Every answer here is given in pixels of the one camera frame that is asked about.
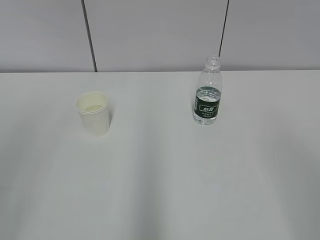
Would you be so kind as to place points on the white paper cup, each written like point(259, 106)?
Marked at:
point(93, 109)

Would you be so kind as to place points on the clear green-label water bottle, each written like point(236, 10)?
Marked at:
point(208, 92)

